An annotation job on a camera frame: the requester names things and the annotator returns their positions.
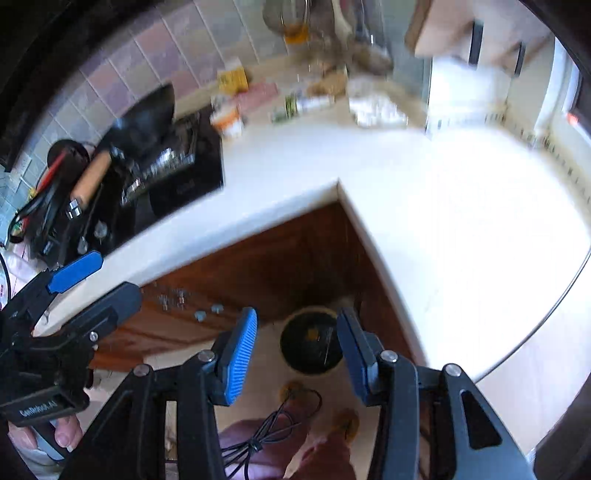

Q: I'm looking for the beige loofah sponge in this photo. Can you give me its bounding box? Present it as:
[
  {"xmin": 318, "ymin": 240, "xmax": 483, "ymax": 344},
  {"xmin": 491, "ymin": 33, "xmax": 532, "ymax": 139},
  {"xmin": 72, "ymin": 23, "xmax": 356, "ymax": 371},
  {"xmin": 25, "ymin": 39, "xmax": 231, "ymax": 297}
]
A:
[{"xmin": 305, "ymin": 71, "xmax": 349, "ymax": 98}]

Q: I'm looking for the blue ribbed trash bin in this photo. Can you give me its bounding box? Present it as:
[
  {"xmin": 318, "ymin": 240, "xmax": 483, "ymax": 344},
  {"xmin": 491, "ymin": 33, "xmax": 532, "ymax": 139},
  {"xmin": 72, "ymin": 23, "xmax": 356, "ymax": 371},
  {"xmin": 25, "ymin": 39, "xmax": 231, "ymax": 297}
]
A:
[{"xmin": 280, "ymin": 306, "xmax": 342, "ymax": 376}]

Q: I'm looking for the person's left hand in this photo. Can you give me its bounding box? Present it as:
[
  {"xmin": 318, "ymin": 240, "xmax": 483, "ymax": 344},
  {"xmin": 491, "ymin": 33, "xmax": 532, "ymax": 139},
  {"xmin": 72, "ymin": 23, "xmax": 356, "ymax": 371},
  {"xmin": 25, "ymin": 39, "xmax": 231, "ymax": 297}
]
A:
[{"xmin": 8, "ymin": 415, "xmax": 83, "ymax": 452}]

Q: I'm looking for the yellow slipper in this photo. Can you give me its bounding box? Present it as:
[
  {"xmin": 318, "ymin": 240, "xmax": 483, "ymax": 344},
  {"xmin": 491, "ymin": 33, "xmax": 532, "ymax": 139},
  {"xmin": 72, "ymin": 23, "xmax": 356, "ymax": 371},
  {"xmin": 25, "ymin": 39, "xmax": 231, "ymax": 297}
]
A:
[
  {"xmin": 279, "ymin": 380, "xmax": 310, "ymax": 407},
  {"xmin": 329, "ymin": 409, "xmax": 360, "ymax": 444}
]

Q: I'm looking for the black gas stove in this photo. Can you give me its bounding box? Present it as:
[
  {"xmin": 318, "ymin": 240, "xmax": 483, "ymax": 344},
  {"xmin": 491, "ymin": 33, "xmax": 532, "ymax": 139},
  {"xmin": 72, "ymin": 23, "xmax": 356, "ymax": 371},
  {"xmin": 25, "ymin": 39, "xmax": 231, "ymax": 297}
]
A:
[{"xmin": 27, "ymin": 105, "xmax": 228, "ymax": 264}]

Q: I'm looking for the wooden cabinet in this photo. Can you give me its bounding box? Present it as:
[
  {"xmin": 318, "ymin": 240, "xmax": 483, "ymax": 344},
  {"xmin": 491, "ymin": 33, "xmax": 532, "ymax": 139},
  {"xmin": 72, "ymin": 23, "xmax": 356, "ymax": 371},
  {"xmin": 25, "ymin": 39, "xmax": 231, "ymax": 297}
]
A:
[{"xmin": 91, "ymin": 203, "xmax": 412, "ymax": 372}]

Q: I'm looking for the crumpled white paper towel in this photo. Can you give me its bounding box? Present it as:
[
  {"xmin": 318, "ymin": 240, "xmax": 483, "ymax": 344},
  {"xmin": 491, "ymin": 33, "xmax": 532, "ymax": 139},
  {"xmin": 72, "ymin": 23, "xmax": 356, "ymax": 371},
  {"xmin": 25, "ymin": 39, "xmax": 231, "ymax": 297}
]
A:
[{"xmin": 346, "ymin": 79, "xmax": 409, "ymax": 129}]

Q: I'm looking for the yellow white snack packet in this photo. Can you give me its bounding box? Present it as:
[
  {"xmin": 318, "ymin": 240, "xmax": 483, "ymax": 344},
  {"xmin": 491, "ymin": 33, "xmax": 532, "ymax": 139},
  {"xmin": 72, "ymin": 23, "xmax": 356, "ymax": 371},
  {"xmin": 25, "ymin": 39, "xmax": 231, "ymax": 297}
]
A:
[{"xmin": 217, "ymin": 57, "xmax": 249, "ymax": 96}]

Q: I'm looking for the pink red carton box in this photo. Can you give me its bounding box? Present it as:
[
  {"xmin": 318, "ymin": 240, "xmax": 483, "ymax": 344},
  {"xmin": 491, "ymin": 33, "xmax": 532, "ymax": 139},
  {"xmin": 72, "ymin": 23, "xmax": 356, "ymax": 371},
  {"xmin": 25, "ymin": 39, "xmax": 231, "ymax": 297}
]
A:
[{"xmin": 232, "ymin": 82, "xmax": 280, "ymax": 115}]

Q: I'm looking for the clear plastic bottle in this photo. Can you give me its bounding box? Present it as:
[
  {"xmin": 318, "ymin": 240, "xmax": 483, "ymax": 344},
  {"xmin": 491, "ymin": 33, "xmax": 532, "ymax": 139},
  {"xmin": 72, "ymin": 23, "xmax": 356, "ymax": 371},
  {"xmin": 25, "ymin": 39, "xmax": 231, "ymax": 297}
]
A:
[{"xmin": 270, "ymin": 95, "xmax": 335, "ymax": 123}]

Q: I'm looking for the metal mesh strainer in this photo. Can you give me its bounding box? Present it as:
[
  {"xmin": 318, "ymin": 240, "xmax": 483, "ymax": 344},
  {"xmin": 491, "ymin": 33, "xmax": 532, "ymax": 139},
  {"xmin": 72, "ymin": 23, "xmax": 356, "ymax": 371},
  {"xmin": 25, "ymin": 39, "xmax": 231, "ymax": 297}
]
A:
[{"xmin": 263, "ymin": 0, "xmax": 311, "ymax": 45}]

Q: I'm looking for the black cable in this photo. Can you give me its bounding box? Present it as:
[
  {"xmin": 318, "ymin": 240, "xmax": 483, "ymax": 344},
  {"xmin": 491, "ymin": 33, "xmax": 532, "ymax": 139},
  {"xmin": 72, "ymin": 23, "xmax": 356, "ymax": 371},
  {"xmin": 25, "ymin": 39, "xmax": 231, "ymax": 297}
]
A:
[{"xmin": 220, "ymin": 386, "xmax": 325, "ymax": 480}]

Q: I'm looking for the black wok wooden handle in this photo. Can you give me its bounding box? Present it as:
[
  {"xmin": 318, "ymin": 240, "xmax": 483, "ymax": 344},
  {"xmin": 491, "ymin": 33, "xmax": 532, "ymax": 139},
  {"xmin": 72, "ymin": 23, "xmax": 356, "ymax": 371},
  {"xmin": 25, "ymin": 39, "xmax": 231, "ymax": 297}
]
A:
[{"xmin": 65, "ymin": 83, "xmax": 175, "ymax": 220}]

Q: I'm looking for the wooden wall shelf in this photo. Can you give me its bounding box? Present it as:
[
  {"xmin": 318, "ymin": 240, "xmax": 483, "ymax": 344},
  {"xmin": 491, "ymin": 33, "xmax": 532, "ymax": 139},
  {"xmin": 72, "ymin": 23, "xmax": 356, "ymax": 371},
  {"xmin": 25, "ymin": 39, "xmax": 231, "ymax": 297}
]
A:
[{"xmin": 405, "ymin": 0, "xmax": 551, "ymax": 77}]

